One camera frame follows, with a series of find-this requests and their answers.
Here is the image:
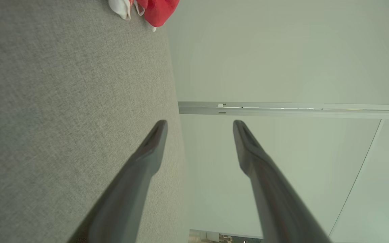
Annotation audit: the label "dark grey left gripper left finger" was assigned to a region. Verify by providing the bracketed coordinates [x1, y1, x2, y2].
[67, 120, 168, 243]

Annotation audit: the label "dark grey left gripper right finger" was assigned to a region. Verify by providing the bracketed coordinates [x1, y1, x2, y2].
[233, 120, 332, 243]

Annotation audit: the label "red Bulls basketball jersey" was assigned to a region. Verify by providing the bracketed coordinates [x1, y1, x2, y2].
[134, 0, 180, 32]

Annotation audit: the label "red shorts with white trim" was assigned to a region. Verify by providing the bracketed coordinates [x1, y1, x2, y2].
[108, 0, 135, 21]

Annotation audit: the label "grey fabric sofa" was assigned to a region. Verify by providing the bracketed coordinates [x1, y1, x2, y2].
[0, 0, 190, 243]

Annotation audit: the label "grey metal window frame post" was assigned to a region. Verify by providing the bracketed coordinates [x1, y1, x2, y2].
[178, 101, 389, 120]

